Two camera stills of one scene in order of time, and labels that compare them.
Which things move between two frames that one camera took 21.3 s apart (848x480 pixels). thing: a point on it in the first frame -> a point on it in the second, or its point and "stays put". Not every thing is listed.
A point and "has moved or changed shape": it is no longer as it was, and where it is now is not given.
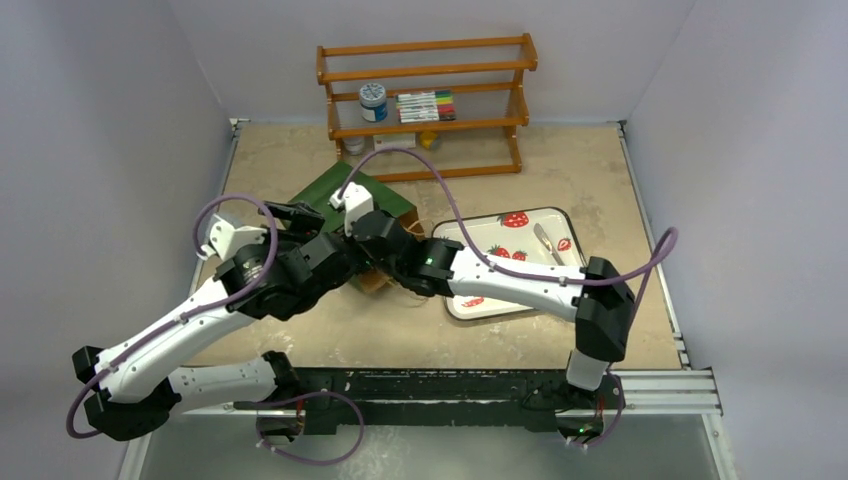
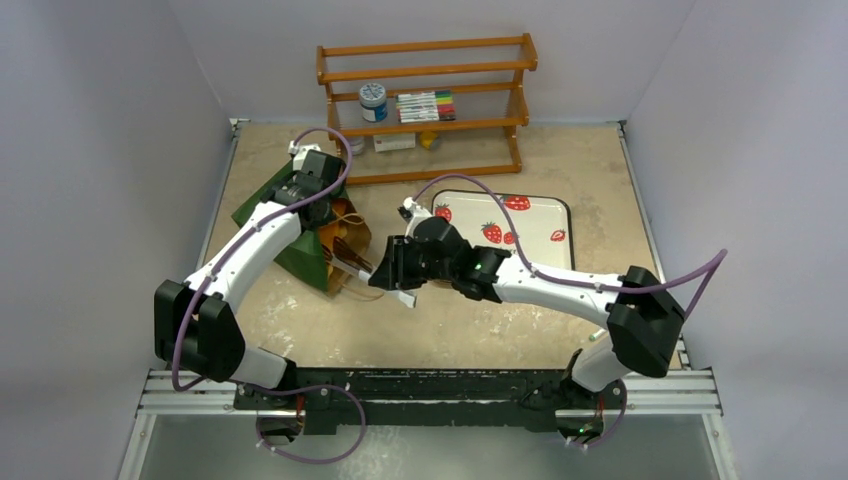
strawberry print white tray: x=543 y=236 has moved or changed shape
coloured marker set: x=425 y=107 stays put
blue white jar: x=373 y=102 stays put
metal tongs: x=544 y=238 has moved or changed shape
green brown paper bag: x=318 y=195 has moved or changed shape
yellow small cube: x=427 y=137 stays put
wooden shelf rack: x=413 y=109 stays put
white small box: x=388 y=141 stays put
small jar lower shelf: x=354 y=145 stays put
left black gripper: x=306 y=223 -> x=325 y=223
